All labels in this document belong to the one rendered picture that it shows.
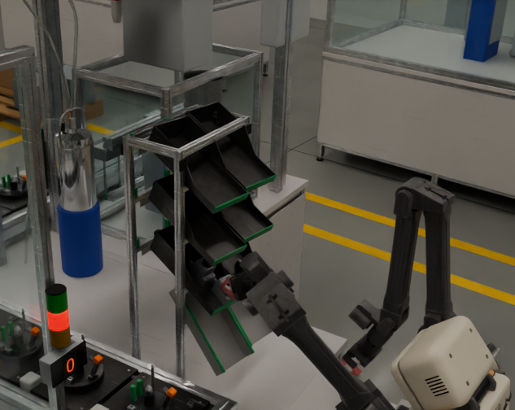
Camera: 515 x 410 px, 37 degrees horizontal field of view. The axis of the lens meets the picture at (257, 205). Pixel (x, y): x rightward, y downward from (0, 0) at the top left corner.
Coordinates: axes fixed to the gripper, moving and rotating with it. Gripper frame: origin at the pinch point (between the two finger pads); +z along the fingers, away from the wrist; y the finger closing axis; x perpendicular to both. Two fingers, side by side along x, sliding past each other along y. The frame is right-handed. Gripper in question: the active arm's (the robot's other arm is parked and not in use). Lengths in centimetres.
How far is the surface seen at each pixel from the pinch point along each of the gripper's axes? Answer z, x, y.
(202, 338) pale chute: 8.6, 13.8, 7.3
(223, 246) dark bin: -2.7, -11.1, 0.6
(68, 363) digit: 6, 3, 50
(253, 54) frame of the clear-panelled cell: 72, -68, -100
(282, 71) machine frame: 73, -59, -116
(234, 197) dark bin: -10.5, -24.2, -1.3
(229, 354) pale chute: 9.2, 22.1, -0.7
